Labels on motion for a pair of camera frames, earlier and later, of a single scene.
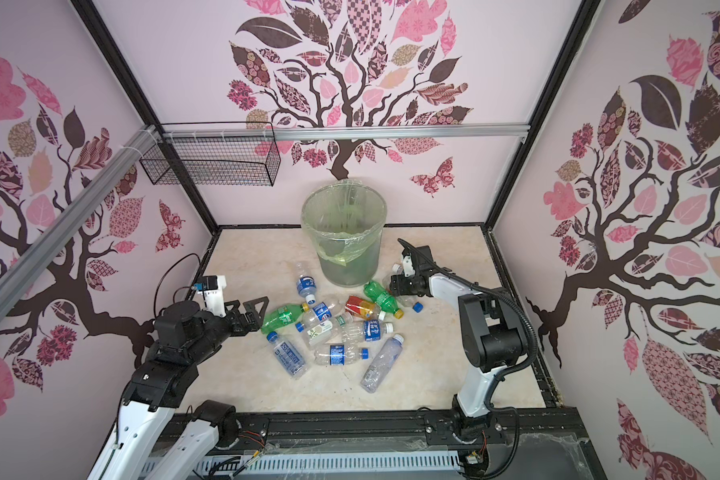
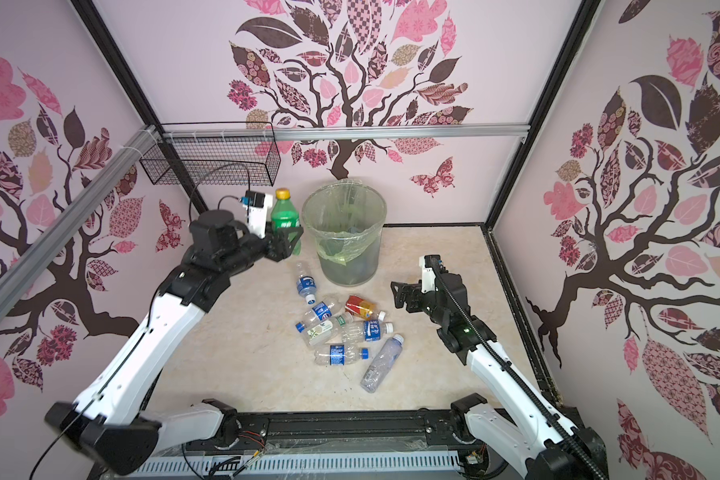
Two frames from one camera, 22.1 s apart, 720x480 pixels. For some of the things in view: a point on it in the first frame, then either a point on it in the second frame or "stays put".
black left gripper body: [218, 331] → [250, 250]
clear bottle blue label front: [339, 355] stays put
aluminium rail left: [22, 269] stays put
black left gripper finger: [254, 313] → [281, 241]
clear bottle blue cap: [320, 312] stays put
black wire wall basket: [214, 161] stays put
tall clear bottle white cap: [386, 358] stays put
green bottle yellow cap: [282, 315] → [284, 215]
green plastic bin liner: [346, 217] stays put
